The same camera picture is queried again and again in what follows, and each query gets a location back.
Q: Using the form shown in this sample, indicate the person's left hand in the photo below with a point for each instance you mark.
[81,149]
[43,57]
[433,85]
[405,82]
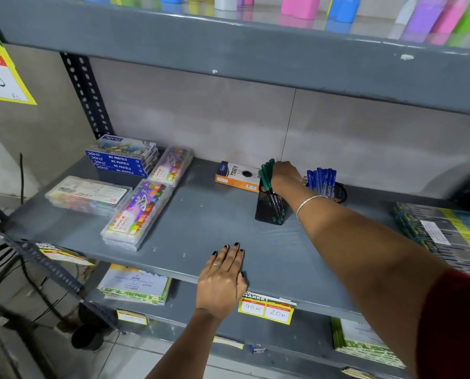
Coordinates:
[219,286]

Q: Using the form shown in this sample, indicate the clear plastic crayon case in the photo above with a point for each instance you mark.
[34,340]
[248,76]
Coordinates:
[171,166]
[136,215]
[87,194]

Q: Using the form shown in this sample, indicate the row of colourful bottles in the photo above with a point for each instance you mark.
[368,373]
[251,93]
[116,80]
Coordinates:
[306,5]

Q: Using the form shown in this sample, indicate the person's left forearm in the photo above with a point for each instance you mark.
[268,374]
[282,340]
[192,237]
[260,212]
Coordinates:
[183,347]

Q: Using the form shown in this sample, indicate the yellow double price label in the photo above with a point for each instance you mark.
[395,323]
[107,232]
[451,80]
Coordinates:
[266,309]

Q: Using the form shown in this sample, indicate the yellow shelf price label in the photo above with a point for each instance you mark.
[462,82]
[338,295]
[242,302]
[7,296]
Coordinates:
[63,254]
[131,317]
[228,343]
[355,373]

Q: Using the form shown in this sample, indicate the person's left middle finger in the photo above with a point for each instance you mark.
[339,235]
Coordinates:
[233,256]

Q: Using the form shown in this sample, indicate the person's right forearm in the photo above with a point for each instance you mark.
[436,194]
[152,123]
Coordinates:
[361,264]

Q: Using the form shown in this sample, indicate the red sleeve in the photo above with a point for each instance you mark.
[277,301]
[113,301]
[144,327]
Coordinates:
[456,327]

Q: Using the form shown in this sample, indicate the stack of wrapped notebooks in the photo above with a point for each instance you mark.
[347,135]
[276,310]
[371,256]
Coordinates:
[448,236]

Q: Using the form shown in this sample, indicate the black mesh pen holder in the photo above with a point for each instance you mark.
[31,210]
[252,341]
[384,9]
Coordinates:
[339,193]
[268,215]

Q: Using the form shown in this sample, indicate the black perforated rack upright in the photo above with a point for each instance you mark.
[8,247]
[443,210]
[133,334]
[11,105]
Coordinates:
[87,94]

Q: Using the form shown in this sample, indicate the blue crayon box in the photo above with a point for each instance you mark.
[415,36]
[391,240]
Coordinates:
[114,157]
[126,145]
[118,163]
[120,169]

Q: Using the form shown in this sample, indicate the bunch of blue pens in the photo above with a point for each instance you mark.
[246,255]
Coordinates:
[322,181]

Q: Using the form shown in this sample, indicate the small blue object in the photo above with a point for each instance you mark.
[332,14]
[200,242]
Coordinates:
[257,348]

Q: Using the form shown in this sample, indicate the green bordered white booklet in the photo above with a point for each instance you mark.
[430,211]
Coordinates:
[134,286]

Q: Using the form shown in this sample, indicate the stack of green bordered booklets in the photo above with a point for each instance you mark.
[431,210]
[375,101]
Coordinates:
[363,341]

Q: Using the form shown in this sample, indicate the person's right hand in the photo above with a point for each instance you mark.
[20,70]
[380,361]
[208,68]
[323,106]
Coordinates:
[286,179]

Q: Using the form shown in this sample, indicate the grey perforated metal bar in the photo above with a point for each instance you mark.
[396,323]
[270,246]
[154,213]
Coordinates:
[41,260]

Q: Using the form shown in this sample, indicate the black round object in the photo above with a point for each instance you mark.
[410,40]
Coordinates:
[87,336]

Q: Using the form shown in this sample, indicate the bunch of green pens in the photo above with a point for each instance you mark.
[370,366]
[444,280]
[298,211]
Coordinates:
[266,175]

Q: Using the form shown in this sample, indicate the person's left little finger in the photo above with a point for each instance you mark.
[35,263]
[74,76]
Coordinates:
[209,263]

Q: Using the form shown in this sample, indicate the orange and black cardboard box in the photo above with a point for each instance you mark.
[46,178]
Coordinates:
[235,175]

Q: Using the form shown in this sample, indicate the grey metal shelf rack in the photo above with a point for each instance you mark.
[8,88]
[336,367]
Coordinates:
[219,43]

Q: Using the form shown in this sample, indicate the large yellow price sign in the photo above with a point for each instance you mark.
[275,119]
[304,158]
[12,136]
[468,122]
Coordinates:
[0,76]

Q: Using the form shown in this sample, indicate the person's left thumb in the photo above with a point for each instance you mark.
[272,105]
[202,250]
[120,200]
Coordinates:
[245,281]

